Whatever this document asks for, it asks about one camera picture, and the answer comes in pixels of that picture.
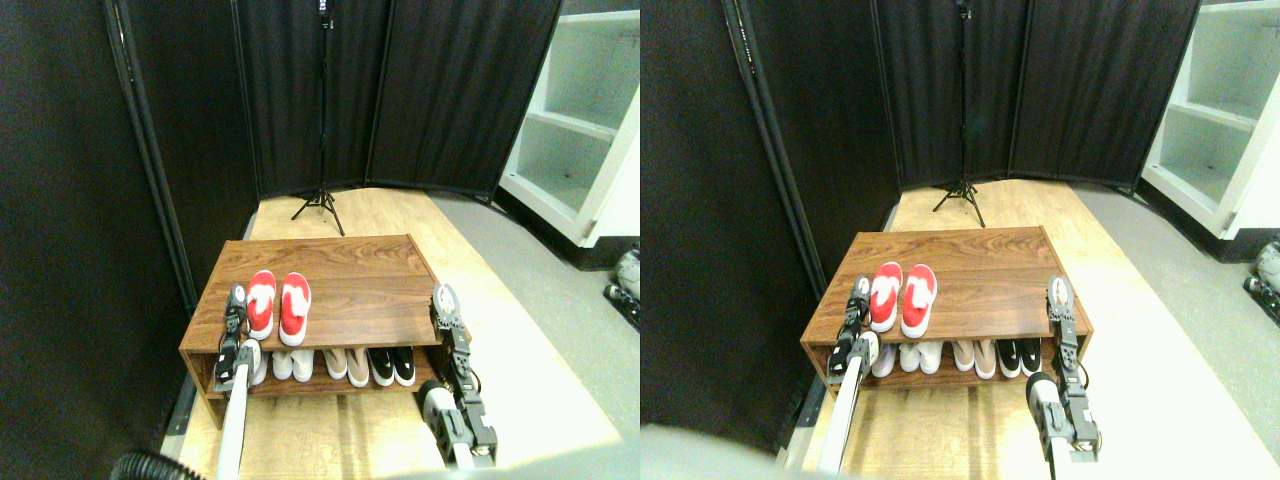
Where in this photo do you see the brown shoe rack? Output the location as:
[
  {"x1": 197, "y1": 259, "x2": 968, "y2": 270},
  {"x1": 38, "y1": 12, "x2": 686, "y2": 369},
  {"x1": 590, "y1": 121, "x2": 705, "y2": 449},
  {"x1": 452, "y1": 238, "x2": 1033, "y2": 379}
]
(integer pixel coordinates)
[
  {"x1": 800, "y1": 226, "x2": 1094, "y2": 423},
  {"x1": 179, "y1": 235, "x2": 472, "y2": 427}
]

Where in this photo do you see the black curtain stand pole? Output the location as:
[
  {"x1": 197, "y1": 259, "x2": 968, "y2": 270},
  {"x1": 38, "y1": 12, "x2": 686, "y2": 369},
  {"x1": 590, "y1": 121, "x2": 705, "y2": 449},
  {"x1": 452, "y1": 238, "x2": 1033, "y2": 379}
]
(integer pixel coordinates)
[
  {"x1": 104, "y1": 0, "x2": 198, "y2": 313},
  {"x1": 722, "y1": 0, "x2": 831, "y2": 301}
]

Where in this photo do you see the grey and black device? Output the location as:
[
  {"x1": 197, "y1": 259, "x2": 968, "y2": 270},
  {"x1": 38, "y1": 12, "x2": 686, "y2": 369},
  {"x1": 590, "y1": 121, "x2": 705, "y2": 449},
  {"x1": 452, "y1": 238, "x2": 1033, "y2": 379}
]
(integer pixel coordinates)
[
  {"x1": 602, "y1": 245, "x2": 641, "y2": 333},
  {"x1": 1242, "y1": 240, "x2": 1280, "y2": 329}
]

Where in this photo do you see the white shelf unit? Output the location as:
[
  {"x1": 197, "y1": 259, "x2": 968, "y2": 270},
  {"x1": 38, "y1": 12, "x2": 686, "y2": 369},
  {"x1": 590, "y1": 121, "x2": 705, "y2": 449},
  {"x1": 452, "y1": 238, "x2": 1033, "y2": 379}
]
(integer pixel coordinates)
[
  {"x1": 497, "y1": 0, "x2": 641, "y2": 249},
  {"x1": 1138, "y1": 0, "x2": 1280, "y2": 241}
]

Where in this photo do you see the grey curtain stand foot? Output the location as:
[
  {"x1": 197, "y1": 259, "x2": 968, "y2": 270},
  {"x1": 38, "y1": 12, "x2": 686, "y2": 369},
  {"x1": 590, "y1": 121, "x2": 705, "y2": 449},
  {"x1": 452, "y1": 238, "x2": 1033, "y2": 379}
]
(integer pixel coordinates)
[
  {"x1": 163, "y1": 375, "x2": 198, "y2": 441},
  {"x1": 783, "y1": 400, "x2": 831, "y2": 471}
]

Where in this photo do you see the black ribbed hose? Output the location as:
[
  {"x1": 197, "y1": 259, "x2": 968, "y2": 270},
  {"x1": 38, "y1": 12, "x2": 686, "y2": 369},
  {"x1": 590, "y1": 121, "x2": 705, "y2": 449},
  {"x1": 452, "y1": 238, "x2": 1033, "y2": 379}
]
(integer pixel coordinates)
[{"x1": 108, "y1": 450, "x2": 208, "y2": 480}]

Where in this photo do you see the black tripod stand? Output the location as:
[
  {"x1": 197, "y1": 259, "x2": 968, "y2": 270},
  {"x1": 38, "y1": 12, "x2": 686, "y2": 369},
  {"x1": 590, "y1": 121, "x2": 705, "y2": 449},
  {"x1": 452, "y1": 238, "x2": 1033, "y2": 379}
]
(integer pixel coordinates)
[
  {"x1": 291, "y1": 0, "x2": 346, "y2": 238},
  {"x1": 932, "y1": 0, "x2": 987, "y2": 230}
]

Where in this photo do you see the red shoe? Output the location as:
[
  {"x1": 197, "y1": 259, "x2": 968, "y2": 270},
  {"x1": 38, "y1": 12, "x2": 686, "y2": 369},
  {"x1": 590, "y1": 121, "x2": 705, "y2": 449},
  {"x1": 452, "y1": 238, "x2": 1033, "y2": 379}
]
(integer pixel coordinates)
[
  {"x1": 246, "y1": 270, "x2": 279, "y2": 342},
  {"x1": 279, "y1": 272, "x2": 313, "y2": 348},
  {"x1": 869, "y1": 262, "x2": 905, "y2": 334},
  {"x1": 900, "y1": 264, "x2": 939, "y2": 340}
]

